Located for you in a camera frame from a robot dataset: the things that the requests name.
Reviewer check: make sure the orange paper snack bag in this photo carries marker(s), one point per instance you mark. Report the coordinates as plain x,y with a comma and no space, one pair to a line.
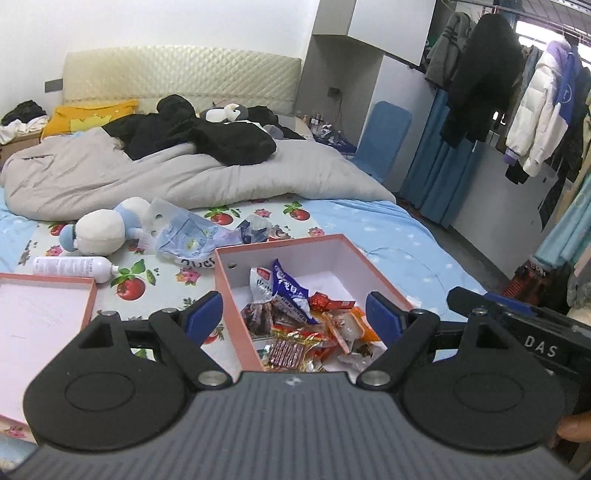
349,327

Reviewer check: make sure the clear red spicy snack bag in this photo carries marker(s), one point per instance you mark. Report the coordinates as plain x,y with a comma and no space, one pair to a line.
295,349

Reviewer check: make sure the person right hand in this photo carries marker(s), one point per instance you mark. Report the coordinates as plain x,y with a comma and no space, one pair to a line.
576,428

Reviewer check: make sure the red foil snack packet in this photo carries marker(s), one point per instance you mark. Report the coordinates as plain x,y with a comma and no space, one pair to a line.
322,303

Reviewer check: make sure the pink box lid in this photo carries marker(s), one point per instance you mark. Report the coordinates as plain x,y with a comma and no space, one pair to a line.
39,316

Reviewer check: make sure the fruit print mat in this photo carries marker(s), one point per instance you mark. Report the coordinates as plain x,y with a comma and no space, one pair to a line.
149,282

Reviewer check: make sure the blue curtain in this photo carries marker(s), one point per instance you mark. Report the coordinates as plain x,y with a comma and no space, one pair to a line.
440,175

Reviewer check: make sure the pale blue plastic bag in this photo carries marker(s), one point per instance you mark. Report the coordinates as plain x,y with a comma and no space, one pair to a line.
190,240

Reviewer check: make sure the clothes on nightstand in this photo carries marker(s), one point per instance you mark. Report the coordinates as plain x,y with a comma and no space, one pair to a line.
26,118

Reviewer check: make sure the white wall cabinet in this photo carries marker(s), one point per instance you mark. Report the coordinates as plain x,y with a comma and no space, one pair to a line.
399,28

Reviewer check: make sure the white spray bottle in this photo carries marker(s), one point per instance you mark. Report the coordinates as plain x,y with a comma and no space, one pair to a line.
100,269

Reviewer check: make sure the blue folding chair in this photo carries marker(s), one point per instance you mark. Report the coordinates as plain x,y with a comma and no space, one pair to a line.
385,132

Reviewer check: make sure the grey clear snack bag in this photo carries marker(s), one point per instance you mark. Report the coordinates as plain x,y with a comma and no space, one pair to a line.
362,355

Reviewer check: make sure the yellow pillow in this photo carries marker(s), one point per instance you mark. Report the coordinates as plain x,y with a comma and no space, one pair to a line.
68,119

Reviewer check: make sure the grey duvet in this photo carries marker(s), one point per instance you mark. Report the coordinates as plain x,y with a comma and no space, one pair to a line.
66,177

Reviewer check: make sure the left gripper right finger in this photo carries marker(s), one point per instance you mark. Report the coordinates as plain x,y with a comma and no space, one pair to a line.
406,335

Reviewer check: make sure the pink gift box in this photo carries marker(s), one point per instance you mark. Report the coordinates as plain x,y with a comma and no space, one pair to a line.
330,264

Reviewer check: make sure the white blue plush toy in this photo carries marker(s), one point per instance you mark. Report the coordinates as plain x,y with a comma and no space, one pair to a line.
104,231

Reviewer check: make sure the blue bed sheet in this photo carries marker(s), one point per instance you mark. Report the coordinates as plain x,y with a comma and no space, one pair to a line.
405,251

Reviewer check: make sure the white puffer jacket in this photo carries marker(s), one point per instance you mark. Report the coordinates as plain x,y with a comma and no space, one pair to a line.
546,108

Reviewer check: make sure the hanging black jacket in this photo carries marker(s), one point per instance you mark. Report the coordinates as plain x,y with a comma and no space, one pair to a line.
484,82

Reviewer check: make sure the wooden nightstand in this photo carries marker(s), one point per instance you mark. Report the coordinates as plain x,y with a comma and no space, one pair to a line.
18,144

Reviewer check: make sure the black clothes pile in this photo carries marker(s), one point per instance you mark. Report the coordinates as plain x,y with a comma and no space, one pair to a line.
176,122

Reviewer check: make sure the blue white snack bag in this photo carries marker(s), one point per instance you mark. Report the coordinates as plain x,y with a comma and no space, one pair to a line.
289,297

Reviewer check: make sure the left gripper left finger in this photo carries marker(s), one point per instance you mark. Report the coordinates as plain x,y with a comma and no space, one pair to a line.
180,335

